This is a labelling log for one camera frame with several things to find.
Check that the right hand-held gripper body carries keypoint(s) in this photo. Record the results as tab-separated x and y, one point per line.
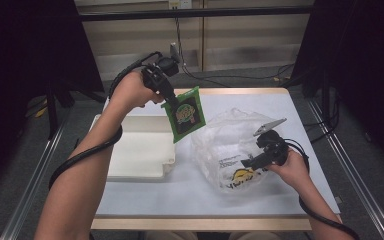
273	146

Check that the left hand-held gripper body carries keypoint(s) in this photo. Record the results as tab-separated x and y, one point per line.
156	78

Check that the green snack packet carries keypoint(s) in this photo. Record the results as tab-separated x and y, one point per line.
186	115

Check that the clear printed plastic bag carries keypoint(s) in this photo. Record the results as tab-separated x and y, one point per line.
223	146

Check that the white plastic bin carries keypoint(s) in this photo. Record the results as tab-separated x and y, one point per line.
140	156

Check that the person's left hand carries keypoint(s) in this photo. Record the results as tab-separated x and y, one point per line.
131	91

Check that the person's right hand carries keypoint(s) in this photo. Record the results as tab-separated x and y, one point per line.
295	170

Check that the black horizontal bar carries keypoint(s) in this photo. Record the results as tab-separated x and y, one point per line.
180	13

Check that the black stand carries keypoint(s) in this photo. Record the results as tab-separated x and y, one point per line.
51	110

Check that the black curtain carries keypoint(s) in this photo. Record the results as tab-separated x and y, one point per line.
363	50
20	50

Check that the white wall socket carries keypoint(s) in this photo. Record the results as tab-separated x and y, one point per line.
180	3

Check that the metal floor rail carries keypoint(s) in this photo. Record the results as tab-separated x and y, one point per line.
30	193
363	193

